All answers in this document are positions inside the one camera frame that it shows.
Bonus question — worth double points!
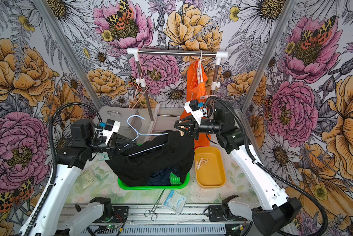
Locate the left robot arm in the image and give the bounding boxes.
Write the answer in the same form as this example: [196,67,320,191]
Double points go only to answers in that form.
[19,119,137,236]

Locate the pink hanger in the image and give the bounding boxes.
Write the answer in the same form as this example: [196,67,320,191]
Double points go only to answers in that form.
[127,48,154,121]

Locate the yellow plastic tray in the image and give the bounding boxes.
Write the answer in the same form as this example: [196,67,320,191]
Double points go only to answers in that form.
[194,147,226,188]

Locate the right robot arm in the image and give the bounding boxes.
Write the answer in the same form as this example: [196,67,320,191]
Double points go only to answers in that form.
[174,99,301,236]

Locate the metal surgical scissors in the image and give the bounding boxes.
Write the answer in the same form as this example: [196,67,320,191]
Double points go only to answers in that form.
[144,190,165,221]

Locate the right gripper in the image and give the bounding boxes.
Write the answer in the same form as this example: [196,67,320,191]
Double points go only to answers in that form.
[175,114,223,141]

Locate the surgical mask packet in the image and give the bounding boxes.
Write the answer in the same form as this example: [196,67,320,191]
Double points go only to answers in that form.
[163,190,187,215]

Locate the navy blue shorts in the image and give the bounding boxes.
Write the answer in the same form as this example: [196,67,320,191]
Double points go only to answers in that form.
[147,167,180,186]

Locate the white hanger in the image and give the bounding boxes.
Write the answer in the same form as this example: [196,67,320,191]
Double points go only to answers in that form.
[197,50,204,84]

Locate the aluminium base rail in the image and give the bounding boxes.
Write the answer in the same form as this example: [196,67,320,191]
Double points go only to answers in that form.
[81,204,261,236]

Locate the silver metal case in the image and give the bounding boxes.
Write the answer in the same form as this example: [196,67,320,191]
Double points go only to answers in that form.
[99,106,139,129]

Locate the orange shorts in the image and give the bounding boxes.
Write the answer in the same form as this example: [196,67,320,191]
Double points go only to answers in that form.
[180,60,210,149]

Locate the green plastic basket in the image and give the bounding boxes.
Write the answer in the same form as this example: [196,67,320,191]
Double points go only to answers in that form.
[118,173,190,191]

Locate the white clothespin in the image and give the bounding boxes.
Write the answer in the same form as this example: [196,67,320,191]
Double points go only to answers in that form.
[196,158,209,170]

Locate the green clothespin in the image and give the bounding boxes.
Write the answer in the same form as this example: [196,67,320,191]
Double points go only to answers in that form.
[98,155,110,161]

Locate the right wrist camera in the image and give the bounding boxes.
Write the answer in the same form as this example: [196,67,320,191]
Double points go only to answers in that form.
[184,99,208,125]

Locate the clothes rack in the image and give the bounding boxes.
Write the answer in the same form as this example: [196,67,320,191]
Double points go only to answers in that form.
[137,48,228,122]

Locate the black shorts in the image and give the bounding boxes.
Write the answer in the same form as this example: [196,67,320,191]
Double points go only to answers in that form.
[106,130,195,186]

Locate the blue hanger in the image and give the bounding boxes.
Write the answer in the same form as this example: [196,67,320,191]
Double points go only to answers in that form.
[126,114,170,157]

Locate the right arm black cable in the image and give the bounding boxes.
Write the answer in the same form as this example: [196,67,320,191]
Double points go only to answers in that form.
[204,96,329,236]

